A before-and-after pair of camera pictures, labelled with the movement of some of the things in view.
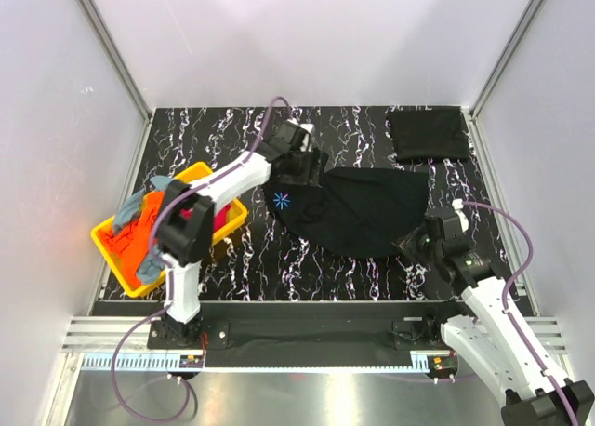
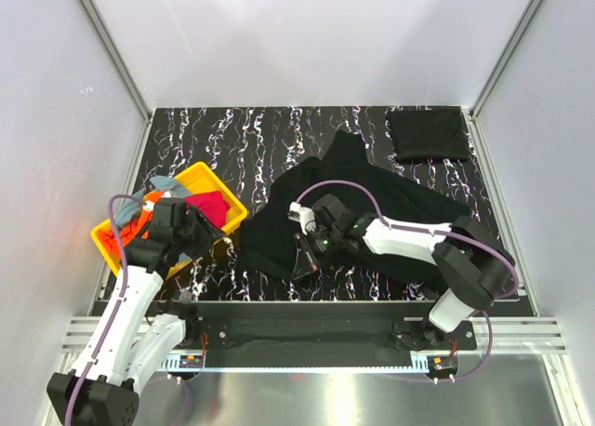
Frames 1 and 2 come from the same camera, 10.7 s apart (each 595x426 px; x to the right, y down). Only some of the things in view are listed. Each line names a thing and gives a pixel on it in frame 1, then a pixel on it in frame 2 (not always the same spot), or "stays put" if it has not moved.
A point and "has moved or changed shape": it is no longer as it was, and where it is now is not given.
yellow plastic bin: [194, 175] stays put
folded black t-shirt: [429, 135] stays put
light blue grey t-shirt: [130, 207] stays put
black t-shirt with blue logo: [357, 212] has moved or changed shape
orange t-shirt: [130, 241] stays put
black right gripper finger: [408, 243] → [305, 263]
